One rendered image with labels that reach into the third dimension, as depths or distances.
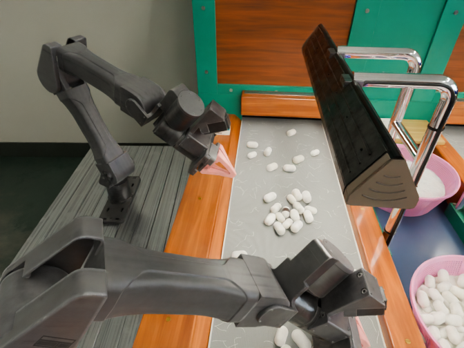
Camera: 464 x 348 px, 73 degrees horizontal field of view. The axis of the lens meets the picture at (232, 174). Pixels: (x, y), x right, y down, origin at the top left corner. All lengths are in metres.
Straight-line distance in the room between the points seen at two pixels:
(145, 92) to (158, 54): 1.37
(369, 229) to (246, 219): 0.28
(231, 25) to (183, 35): 0.90
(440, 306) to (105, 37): 1.95
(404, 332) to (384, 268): 0.13
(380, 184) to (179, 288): 0.24
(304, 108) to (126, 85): 0.64
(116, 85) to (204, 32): 0.49
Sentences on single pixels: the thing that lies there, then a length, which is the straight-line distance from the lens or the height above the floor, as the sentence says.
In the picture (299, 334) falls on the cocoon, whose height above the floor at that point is 0.76.
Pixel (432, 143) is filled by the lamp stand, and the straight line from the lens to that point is 0.65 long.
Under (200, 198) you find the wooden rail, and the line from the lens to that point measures 0.80.
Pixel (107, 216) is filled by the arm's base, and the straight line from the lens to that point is 0.93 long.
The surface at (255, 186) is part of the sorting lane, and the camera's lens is 0.87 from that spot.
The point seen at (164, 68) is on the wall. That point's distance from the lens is 2.05.
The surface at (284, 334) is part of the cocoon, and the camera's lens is 0.60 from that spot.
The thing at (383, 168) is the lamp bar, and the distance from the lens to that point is 0.37.
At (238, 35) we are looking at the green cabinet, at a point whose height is 1.04.
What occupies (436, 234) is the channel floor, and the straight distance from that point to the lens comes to 0.99.
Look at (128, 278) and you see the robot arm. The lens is 0.30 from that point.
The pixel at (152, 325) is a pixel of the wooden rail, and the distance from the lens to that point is 0.61.
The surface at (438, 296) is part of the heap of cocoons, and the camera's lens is 0.75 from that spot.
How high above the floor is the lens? 1.29
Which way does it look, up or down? 37 degrees down
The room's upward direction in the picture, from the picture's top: straight up
